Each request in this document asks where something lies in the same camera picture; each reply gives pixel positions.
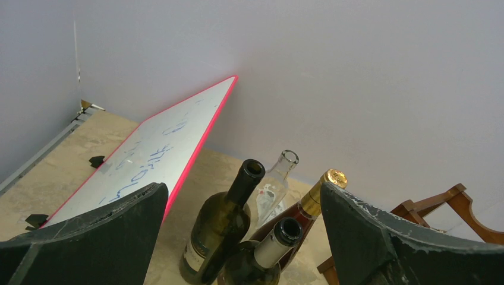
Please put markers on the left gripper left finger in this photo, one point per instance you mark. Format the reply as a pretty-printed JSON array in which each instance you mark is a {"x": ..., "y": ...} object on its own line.
[{"x": 112, "y": 244}]

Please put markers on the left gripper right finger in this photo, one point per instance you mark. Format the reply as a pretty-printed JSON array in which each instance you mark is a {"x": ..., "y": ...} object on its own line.
[{"x": 372, "y": 246}]

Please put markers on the gold capped red wine bottle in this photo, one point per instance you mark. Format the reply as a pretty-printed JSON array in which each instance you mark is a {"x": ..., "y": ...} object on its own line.
[{"x": 305, "y": 211}]

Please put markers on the dark green wine bottle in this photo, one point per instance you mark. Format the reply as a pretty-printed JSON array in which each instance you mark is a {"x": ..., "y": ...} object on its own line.
[{"x": 221, "y": 224}]

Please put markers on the silver capped bottle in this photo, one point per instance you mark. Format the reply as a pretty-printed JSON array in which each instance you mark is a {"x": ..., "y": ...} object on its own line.
[{"x": 254, "y": 262}]

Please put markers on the clear glass bottle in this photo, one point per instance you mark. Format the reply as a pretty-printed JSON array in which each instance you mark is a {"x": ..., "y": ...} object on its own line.
[{"x": 266, "y": 201}]

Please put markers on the red framed whiteboard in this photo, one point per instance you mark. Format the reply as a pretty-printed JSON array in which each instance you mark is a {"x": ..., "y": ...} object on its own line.
[{"x": 162, "y": 149}]

